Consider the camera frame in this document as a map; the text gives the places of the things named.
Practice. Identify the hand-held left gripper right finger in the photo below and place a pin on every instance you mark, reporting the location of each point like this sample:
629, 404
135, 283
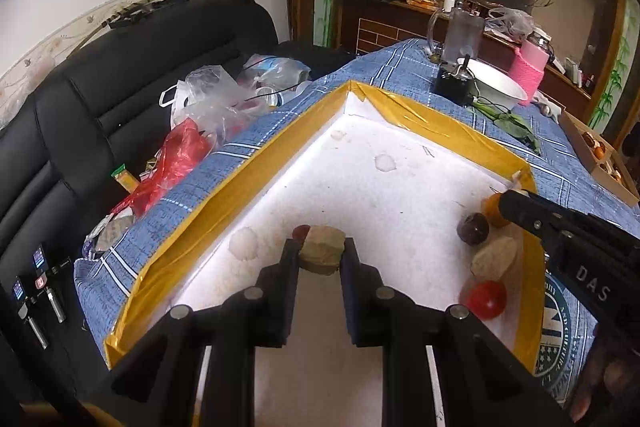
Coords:
357, 302

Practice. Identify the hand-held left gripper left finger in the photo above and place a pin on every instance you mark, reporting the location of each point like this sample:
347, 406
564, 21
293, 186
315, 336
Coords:
280, 307

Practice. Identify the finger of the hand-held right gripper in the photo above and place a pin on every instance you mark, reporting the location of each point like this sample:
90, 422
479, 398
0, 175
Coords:
522, 207

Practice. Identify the dark plum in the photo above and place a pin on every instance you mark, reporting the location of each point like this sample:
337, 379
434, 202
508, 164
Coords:
475, 229

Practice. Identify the long white chunk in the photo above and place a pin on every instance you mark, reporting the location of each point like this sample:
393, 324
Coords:
494, 257

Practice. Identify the beige rough chunk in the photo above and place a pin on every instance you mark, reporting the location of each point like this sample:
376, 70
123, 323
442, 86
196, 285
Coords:
322, 249

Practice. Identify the red date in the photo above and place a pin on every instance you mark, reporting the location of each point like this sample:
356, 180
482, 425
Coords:
300, 233

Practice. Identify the red tomato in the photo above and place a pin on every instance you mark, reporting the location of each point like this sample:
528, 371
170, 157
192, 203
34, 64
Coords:
485, 299

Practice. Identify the white foam box yellow tape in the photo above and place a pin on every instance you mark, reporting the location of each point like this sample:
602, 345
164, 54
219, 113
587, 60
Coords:
400, 187

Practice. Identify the person's right hand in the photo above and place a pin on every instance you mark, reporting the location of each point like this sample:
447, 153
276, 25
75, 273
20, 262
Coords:
605, 377

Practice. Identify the green leaves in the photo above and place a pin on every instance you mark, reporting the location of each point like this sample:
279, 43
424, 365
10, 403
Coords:
515, 127

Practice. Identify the flat cardboard tray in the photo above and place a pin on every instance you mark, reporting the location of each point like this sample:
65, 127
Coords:
600, 179

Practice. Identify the small orange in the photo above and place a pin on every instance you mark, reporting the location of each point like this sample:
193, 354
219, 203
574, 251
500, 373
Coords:
598, 152

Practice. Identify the dark dates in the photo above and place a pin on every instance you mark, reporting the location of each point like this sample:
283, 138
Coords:
588, 139

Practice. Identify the white pale items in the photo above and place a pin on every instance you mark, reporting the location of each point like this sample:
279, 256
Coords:
546, 104

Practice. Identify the white bowl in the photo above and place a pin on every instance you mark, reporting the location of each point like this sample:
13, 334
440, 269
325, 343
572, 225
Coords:
500, 89

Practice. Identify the pink woven basket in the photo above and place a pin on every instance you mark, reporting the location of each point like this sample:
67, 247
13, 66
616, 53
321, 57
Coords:
524, 72

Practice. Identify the small black box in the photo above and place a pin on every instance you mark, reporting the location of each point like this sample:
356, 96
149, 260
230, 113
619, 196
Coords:
452, 87

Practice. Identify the pink bottle silver lid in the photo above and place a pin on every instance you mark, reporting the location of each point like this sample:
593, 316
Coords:
536, 54

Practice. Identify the blue checked tablecloth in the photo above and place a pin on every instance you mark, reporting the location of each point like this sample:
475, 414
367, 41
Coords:
260, 137

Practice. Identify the red plastic bag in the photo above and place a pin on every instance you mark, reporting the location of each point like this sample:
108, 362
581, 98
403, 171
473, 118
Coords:
170, 167

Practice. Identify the clear glass pitcher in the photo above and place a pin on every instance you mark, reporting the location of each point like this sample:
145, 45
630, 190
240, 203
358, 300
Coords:
462, 34

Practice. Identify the silver foil packet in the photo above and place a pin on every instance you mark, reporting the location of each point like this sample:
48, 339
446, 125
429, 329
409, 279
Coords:
107, 232

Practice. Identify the yellow green snack packet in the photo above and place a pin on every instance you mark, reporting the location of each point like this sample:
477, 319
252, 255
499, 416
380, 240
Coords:
124, 177

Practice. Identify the wooden glass cabinet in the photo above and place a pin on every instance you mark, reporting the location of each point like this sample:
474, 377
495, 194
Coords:
380, 32

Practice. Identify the large clear plastic bag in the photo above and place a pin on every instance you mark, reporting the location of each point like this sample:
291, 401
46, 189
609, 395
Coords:
210, 92

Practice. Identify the plastic bag blue contents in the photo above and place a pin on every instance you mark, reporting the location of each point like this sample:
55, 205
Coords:
277, 69

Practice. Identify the small black screen device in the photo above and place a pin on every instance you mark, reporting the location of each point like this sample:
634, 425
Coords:
42, 267
24, 297

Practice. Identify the black leather sofa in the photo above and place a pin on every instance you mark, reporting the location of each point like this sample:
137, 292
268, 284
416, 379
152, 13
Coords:
100, 97

